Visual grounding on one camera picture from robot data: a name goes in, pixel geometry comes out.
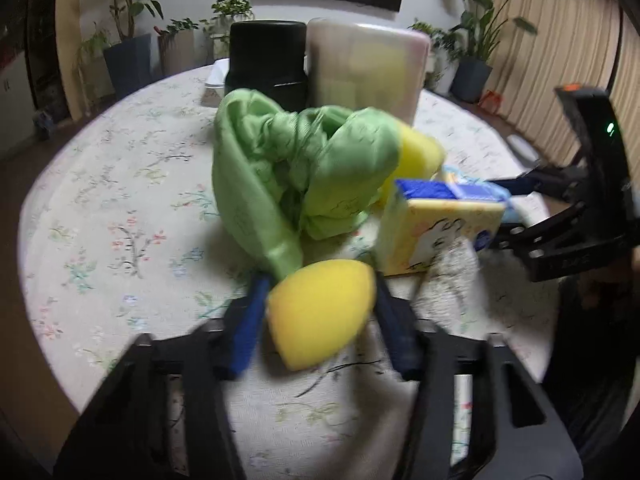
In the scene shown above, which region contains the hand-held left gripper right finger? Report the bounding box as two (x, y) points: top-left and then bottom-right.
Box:
(372, 277), (583, 480)

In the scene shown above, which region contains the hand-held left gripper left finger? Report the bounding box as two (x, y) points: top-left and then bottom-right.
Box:
(52, 274), (273, 480)

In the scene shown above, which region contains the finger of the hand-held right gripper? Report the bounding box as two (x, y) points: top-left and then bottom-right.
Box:
(494, 202), (634, 283)
(487, 162), (593, 199)

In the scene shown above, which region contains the yellow sponge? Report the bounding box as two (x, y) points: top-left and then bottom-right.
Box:
(266, 259), (378, 372)
(380, 122), (447, 201)

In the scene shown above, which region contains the white sock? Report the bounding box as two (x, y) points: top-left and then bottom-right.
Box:
(415, 240), (483, 321)

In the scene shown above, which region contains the yellow tissue pack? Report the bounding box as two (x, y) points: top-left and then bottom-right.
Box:
(375, 178), (508, 277)

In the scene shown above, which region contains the green cloth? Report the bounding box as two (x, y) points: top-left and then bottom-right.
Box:
(211, 88), (402, 281)

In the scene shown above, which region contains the translucent plastic container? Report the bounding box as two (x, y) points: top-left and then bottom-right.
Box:
(305, 17), (432, 126)

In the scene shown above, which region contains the white trash bin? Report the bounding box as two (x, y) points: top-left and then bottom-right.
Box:
(506, 134), (541, 163)

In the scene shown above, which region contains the beige curtain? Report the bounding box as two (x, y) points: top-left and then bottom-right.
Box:
(487, 0), (640, 171)

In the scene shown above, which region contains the large-leaf plant in dark pot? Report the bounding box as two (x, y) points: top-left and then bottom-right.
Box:
(432, 0), (538, 103)

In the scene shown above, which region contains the small green potted plant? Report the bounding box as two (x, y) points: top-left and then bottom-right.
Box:
(410, 19), (461, 93)

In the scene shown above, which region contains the black container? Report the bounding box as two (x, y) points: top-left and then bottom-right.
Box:
(225, 20), (308, 111)

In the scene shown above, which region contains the plant in beige ribbed pot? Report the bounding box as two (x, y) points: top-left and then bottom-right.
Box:
(157, 17), (201, 78)

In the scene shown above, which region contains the tall plant in dark pot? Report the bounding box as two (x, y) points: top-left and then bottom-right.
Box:
(87, 0), (165, 98)

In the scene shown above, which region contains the small bushy potted plant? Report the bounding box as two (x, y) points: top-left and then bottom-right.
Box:
(200, 0), (255, 61)

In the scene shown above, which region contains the thin leafy plant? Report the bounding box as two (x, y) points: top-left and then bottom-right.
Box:
(75, 22), (113, 106)

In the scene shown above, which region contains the dark wooden cabinet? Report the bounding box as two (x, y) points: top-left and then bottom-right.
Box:
(0, 0), (63, 126)

